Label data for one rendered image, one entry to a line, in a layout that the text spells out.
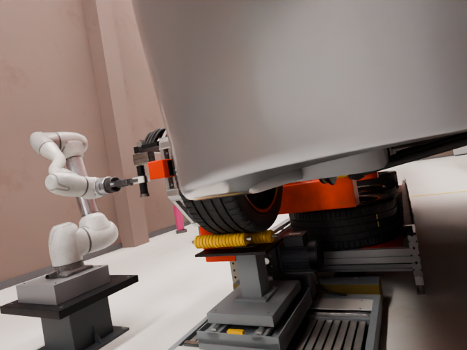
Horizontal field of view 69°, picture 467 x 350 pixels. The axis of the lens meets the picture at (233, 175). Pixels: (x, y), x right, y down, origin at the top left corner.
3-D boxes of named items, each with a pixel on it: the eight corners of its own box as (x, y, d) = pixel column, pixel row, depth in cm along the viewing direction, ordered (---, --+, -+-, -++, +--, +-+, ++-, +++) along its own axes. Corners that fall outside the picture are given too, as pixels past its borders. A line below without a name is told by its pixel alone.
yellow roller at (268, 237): (276, 244, 145) (274, 230, 145) (217, 246, 158) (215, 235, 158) (281, 240, 150) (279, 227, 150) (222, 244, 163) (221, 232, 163)
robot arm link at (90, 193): (110, 198, 172) (88, 196, 161) (89, 201, 179) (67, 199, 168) (110, 177, 175) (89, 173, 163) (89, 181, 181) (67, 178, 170)
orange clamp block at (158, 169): (178, 176, 136) (165, 177, 128) (163, 178, 139) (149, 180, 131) (176, 158, 136) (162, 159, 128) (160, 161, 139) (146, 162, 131)
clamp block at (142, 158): (149, 162, 151) (146, 151, 151) (133, 165, 155) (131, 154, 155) (156, 162, 156) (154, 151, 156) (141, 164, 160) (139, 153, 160)
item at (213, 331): (281, 360, 124) (277, 334, 124) (199, 351, 140) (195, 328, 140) (313, 304, 169) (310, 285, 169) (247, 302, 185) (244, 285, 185)
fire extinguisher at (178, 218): (180, 231, 567) (175, 199, 567) (191, 230, 556) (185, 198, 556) (171, 234, 546) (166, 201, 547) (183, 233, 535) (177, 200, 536)
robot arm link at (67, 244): (46, 267, 185) (39, 227, 185) (77, 257, 200) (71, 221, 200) (60, 267, 175) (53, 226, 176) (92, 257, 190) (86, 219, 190)
